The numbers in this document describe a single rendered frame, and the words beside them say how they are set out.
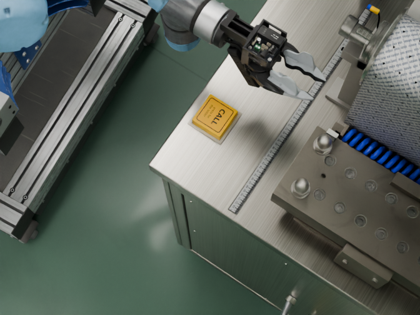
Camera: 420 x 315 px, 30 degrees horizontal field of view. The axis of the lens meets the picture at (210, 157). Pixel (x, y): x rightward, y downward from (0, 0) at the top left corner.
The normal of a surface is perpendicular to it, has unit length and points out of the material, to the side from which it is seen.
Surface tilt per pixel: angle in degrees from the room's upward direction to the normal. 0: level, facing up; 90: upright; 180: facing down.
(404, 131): 90
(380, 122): 90
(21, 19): 85
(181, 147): 0
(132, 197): 0
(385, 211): 0
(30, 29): 85
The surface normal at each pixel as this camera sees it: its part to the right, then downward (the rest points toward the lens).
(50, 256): 0.00, -0.29
